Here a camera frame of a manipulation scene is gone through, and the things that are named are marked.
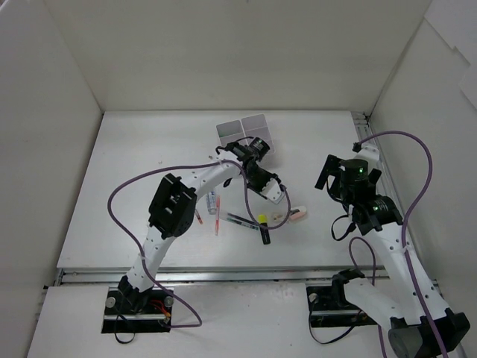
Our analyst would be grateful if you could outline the yellow capped black highlighter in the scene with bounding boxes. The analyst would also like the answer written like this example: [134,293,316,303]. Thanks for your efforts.
[257,214,271,245]

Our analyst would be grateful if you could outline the clear black gel pen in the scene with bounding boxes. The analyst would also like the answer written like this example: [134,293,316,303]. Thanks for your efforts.
[219,212,259,230]

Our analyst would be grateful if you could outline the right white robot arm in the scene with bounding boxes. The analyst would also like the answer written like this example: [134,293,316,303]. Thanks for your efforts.
[315,155,470,357]

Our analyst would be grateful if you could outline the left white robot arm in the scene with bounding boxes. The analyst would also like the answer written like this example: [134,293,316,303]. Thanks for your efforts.
[118,137,287,313]

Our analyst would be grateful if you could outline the white boxed eraser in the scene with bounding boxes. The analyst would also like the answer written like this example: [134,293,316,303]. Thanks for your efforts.
[271,213,286,224]

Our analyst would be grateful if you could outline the pink pen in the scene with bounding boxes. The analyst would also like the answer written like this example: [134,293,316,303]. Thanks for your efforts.
[215,195,221,236]

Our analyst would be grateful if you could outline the clear blue spray bottle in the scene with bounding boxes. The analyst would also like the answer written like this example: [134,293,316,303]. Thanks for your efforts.
[206,191,217,215]

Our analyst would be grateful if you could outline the white left compartment organizer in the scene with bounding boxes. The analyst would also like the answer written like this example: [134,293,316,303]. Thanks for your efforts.
[215,120,244,146]

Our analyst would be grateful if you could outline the pink white correction tape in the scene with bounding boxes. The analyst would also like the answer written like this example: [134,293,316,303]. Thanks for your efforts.
[288,206,307,222]

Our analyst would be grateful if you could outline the red gel pen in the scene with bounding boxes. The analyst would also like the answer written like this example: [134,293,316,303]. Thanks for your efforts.
[195,209,203,224]

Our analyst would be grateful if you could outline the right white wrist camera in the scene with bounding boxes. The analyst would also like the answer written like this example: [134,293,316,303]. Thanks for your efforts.
[352,142,380,171]

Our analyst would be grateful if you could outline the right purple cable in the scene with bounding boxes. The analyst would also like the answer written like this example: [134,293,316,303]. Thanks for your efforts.
[349,131,450,358]

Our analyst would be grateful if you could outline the aluminium right rail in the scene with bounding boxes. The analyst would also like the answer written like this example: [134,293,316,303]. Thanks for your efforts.
[351,112,397,204]

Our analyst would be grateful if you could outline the aluminium rail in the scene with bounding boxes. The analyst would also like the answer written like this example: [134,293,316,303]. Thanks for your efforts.
[55,260,392,287]
[351,112,397,204]

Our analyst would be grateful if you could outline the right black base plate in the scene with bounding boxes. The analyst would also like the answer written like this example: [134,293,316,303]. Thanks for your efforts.
[306,286,376,328]

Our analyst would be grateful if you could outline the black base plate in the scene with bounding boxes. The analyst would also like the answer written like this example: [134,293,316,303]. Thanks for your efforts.
[306,286,376,328]
[101,289,172,335]

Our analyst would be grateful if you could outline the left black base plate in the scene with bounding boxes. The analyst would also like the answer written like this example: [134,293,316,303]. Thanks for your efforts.
[101,289,172,335]

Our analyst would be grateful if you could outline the aluminium front rail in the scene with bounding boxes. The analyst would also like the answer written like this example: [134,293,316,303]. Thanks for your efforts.
[55,260,392,287]

